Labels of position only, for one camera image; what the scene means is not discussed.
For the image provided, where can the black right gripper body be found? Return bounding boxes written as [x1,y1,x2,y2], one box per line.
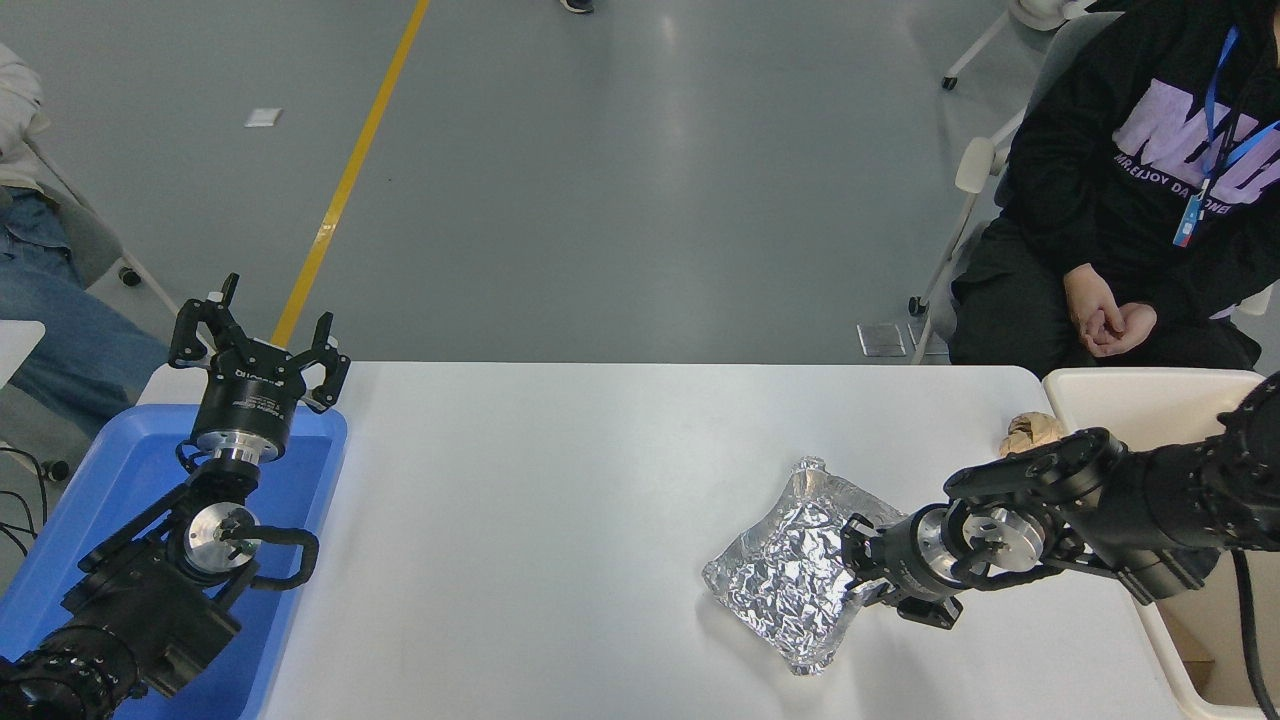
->
[856,513,933,603]

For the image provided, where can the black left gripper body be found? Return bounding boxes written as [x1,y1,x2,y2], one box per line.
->
[192,342,313,447]

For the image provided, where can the silver foil plate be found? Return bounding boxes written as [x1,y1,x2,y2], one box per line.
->
[702,457,906,677]

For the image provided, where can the person's right hand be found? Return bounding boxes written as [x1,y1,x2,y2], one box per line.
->
[1062,263,1127,347]

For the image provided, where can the person's left hand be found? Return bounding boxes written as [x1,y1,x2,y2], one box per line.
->
[1086,302,1159,359]

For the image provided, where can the blue plastic tray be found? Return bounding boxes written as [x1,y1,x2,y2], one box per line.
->
[0,403,349,720]

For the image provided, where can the grey wheeled chair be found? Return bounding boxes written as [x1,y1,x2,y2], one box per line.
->
[20,130,181,313]

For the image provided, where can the small white side table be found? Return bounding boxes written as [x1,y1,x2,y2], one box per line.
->
[0,320,47,387]

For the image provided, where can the crumpled tan paper ball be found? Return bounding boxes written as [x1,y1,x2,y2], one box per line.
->
[1000,412,1069,459]

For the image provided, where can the yellow floor tape line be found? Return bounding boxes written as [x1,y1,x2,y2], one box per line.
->
[270,0,433,351]

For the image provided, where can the large pale plastic bin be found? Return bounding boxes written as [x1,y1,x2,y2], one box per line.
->
[1042,368,1280,720]

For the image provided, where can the white chair star base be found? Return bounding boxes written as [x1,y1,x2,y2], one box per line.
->
[940,0,1093,91]

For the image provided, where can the thin black floor cables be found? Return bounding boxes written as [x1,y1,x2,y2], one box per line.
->
[0,446,71,557]

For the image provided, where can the person with lanyard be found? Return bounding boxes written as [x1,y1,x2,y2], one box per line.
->
[945,0,1280,379]

